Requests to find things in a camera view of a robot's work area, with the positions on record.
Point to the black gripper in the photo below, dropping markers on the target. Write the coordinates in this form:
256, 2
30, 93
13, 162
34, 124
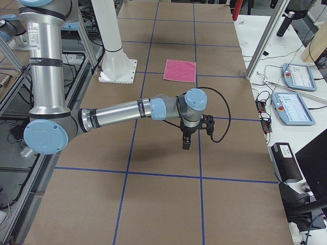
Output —
188, 131

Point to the pink and grey towel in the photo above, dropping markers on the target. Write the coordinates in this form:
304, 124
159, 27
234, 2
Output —
180, 71

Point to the background blue grey robot arm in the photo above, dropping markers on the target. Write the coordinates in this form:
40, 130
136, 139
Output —
12, 28

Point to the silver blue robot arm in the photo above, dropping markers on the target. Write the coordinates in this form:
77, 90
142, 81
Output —
52, 124

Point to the small orange circuit board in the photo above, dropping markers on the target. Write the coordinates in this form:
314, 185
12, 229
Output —
261, 106

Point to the black box with white label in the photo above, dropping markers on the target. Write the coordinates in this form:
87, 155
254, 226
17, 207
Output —
285, 162

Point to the near teach pendant tablet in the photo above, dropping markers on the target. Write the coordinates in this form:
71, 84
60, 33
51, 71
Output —
291, 109

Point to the teach pendant tablet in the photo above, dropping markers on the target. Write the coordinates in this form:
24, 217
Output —
291, 109
299, 77

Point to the black computer monitor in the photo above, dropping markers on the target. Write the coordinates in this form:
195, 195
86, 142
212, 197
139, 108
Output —
312, 162

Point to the far teach pendant tablet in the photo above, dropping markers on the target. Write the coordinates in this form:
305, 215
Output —
299, 77

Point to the white power strip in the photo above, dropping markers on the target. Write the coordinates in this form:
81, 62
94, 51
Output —
26, 151

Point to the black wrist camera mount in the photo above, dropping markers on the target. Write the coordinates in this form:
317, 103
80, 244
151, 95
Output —
208, 124

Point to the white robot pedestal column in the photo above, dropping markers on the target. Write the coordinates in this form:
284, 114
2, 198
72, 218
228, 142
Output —
116, 66

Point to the aluminium frame post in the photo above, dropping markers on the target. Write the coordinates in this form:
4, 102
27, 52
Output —
271, 25

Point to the aluminium side frame rail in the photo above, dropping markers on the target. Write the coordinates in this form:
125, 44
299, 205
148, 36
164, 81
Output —
19, 175

